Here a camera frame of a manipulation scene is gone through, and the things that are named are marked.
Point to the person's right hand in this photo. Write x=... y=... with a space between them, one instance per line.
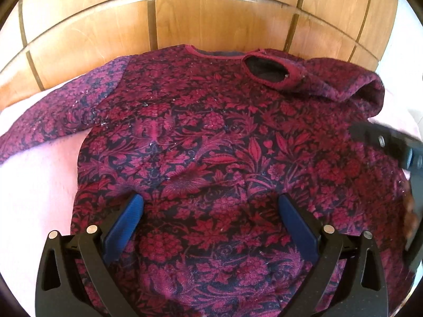
x=411 y=214

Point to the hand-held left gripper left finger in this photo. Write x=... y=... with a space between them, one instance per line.
x=127 y=221

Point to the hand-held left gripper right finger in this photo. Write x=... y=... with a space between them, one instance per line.
x=295 y=224

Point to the red floral knit sweater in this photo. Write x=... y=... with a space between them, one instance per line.
x=211 y=138

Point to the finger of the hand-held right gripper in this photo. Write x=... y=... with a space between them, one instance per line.
x=380 y=138

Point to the pink blanket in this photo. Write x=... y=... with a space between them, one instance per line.
x=39 y=178

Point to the wooden panelled headboard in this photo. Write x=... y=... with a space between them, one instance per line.
x=214 y=16

